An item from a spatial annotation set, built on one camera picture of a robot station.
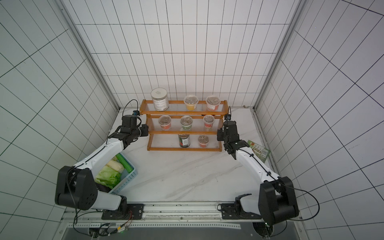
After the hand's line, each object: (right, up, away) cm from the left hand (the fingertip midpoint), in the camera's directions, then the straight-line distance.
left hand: (146, 130), depth 89 cm
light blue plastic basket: (-6, -24, -12) cm, 28 cm away
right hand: (+44, +2, -2) cm, 44 cm away
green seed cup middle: (+25, +5, -4) cm, 26 cm away
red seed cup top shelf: (+39, +15, -13) cm, 44 cm away
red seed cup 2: (+38, +6, -5) cm, 39 cm away
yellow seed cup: (+28, +16, -13) cm, 35 cm away
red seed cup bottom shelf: (+35, -7, +3) cm, 36 cm away
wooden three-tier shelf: (+21, 0, +1) cm, 21 cm away
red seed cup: (+13, +6, -4) cm, 14 cm away
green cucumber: (-10, -20, -4) cm, 23 cm away
